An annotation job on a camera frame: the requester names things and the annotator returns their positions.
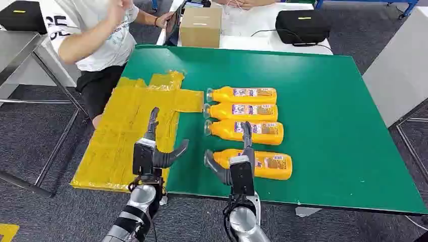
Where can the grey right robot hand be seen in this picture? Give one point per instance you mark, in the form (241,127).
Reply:
(217,172)

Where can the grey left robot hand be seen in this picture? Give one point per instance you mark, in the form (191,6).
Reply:
(164,159)

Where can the orange drink bottle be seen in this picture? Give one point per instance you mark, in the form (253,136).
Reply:
(224,112)
(274,167)
(227,95)
(224,131)

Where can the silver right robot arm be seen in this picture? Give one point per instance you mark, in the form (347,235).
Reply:
(244,222)

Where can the yellow plastic sheet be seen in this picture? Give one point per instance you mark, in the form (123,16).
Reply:
(117,133)

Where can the white floor tape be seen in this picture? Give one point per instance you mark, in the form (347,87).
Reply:
(307,211)

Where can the green table mat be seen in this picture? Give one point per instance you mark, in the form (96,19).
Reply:
(317,117)

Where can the person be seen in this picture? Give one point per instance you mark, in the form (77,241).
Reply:
(100,43)
(244,3)

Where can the brown cardboard box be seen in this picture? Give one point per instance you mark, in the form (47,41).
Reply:
(200,30)

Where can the white table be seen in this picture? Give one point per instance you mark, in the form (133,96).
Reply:
(247,23)

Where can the black bag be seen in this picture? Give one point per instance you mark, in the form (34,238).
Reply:
(301,28)
(23,20)

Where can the yellow floor marker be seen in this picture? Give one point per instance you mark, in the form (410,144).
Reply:
(6,233)

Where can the steel table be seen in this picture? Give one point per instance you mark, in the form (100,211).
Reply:
(13,46)

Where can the grey table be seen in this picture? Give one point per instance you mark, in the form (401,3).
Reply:
(401,66)

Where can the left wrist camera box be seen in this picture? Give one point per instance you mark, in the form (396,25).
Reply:
(143,160)

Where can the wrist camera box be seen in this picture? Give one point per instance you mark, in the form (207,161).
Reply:
(143,160)
(241,178)

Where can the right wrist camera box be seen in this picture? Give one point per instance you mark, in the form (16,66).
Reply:
(241,178)

